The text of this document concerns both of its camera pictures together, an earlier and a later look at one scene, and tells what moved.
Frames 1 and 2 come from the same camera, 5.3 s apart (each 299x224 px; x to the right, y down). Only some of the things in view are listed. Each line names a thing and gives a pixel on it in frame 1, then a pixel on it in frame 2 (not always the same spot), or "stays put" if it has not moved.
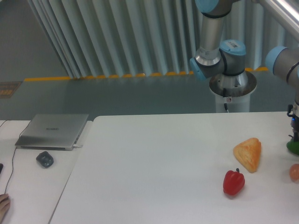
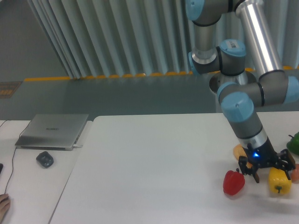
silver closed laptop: [53, 131] stays put
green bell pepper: [293, 146] stays put
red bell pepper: [233, 182] stays put
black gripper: [294, 124] -> [264, 156]
